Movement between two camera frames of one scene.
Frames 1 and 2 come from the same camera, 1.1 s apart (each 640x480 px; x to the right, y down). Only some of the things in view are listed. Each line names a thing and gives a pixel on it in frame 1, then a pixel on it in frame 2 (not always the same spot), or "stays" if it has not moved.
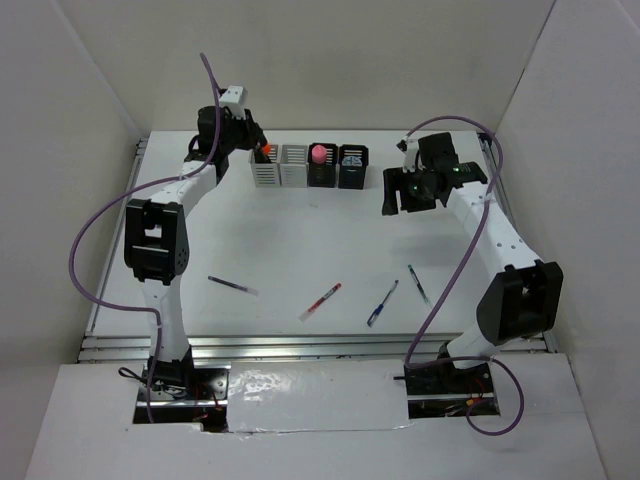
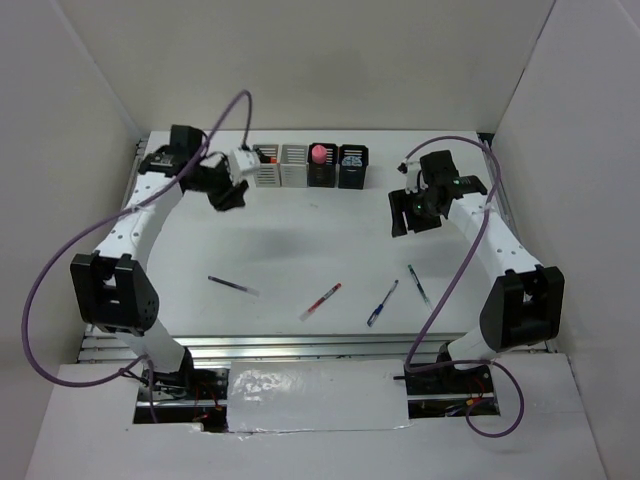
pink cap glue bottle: [319, 153] stays
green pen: [411, 269] stays
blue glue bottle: [352, 161] stays
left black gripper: [252, 131] to [232, 194]
